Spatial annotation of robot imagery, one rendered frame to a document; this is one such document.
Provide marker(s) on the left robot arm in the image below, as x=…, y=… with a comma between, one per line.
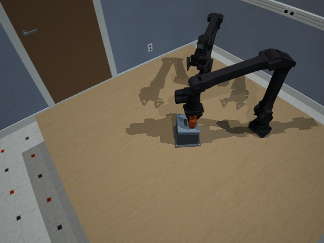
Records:
x=271, y=59

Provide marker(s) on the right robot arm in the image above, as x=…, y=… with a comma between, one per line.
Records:
x=204, y=48

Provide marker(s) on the light blue metal plate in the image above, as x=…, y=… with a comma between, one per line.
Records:
x=183, y=127

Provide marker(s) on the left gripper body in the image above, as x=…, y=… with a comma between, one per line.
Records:
x=193, y=109

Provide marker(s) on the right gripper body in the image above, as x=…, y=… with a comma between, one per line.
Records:
x=198, y=60

